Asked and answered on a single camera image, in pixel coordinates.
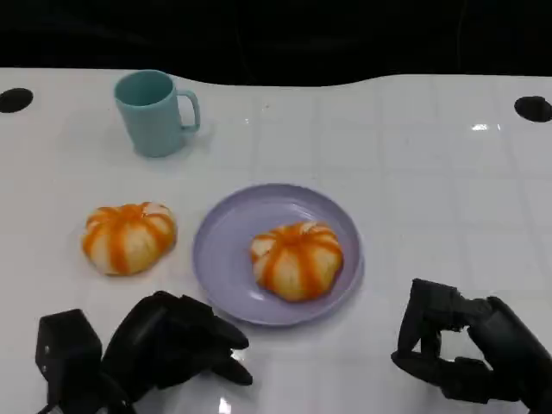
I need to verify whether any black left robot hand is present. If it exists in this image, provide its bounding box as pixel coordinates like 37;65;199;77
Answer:
101;290;254;406

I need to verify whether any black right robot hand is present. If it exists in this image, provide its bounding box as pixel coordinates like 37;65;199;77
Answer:
390;278;552;414

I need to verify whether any orange and white toy bread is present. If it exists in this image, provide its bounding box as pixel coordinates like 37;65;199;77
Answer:
250;220;345;303
81;201;179;277

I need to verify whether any lilac plate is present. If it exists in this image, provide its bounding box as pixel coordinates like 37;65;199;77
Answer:
191;183;364;327

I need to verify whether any pale green mug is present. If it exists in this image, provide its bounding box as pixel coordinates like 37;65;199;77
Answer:
113;70;202;159

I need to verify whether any black table grommet hole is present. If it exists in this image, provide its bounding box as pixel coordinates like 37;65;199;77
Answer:
513;95;552;123
0;87;35;115

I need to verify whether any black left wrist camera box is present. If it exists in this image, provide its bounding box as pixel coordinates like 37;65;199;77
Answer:
34;308;104;409

